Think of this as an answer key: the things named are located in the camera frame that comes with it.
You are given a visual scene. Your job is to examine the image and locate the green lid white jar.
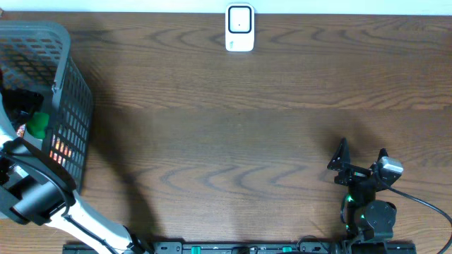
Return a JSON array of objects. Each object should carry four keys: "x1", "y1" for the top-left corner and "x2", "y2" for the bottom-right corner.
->
[{"x1": 26, "y1": 112, "x2": 49, "y2": 139}]

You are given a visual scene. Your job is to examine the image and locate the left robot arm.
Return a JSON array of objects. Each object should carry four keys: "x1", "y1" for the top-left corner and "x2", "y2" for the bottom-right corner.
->
[{"x1": 1, "y1": 90, "x2": 155, "y2": 253}]

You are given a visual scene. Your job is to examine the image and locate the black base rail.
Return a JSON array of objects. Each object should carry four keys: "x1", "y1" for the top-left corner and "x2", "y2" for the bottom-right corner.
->
[{"x1": 62, "y1": 241, "x2": 417, "y2": 254}]

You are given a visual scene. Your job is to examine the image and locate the red Top chocolate bar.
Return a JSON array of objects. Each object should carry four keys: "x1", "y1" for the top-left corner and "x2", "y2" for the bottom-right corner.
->
[{"x1": 16, "y1": 124, "x2": 26, "y2": 138}]

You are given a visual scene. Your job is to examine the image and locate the grey plastic mesh basket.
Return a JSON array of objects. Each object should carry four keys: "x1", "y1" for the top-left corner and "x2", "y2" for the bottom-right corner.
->
[{"x1": 1, "y1": 20, "x2": 94, "y2": 187}]

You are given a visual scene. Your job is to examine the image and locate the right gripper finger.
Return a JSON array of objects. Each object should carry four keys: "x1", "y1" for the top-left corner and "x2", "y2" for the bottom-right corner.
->
[
  {"x1": 327, "y1": 138, "x2": 351, "y2": 171},
  {"x1": 370, "y1": 148, "x2": 388, "y2": 169}
]

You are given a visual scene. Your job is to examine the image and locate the white barcode scanner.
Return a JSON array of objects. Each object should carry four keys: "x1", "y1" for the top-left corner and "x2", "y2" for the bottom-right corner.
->
[{"x1": 225, "y1": 3, "x2": 255, "y2": 52}]

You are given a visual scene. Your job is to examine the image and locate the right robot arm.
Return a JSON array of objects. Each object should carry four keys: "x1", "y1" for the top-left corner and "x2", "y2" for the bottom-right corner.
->
[{"x1": 327, "y1": 138, "x2": 403, "y2": 243}]

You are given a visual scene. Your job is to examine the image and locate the small orange snack box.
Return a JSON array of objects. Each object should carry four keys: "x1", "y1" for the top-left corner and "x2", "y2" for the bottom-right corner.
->
[{"x1": 49, "y1": 136, "x2": 73, "y2": 167}]

